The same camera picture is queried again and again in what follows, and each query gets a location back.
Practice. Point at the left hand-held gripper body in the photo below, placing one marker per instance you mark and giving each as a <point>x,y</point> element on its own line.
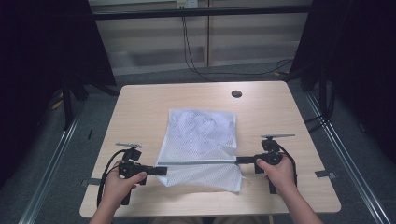
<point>129,169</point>

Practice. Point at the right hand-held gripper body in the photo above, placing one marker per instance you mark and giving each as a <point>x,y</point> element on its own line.
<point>271,155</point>

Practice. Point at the white mesh laundry bag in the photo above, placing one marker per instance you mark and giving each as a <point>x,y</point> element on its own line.
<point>199,149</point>

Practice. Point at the person's right hand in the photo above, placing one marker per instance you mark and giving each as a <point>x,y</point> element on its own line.
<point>280,175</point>

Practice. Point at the person's left hand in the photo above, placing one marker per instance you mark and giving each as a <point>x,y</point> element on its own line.
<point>116,189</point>

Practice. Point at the small black floor object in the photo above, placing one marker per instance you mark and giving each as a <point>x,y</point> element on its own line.
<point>90,134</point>

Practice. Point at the white garment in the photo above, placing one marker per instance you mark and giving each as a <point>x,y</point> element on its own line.
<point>199,127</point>

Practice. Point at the dark round table grommet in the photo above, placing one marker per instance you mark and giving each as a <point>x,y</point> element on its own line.
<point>236,94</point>

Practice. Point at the yellow plug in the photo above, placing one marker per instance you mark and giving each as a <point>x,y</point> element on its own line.
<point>280,73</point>

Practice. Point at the black metal stand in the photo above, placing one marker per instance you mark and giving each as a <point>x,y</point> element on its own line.
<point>67,105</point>

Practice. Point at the yellow floor object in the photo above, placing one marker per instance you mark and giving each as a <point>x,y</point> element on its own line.
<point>57,102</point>

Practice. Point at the black curtain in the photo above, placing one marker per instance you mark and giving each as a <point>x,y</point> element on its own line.
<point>358,62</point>
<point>37,62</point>

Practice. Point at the black horizontal bar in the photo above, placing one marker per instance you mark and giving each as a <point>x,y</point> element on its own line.
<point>199,12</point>

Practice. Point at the grey table bracket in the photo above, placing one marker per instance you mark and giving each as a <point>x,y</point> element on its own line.
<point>325,174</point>
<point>88,182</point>

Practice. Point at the aluminium floor rail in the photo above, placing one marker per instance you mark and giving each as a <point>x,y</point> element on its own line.
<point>46,180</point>
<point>348,168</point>

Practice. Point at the white wall outlet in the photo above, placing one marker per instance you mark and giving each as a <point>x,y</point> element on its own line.
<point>186,3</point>

